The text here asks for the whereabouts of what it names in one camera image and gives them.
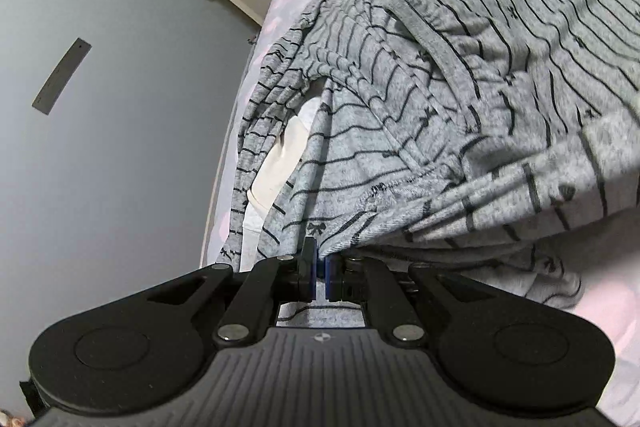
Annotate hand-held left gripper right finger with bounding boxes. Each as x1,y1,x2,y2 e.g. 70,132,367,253
324,254,521,348

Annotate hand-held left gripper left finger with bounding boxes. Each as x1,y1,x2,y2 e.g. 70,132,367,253
125,237,319,348

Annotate grey striped bow print pants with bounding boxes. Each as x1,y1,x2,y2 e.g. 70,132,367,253
220,79,640,314

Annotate grey striped top black tag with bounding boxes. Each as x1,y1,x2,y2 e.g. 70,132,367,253
252,0,640,168

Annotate cream white garment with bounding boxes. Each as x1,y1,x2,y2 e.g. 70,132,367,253
239,99,323,269

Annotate long grey wall plate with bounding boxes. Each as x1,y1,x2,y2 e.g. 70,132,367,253
31,37,94,116

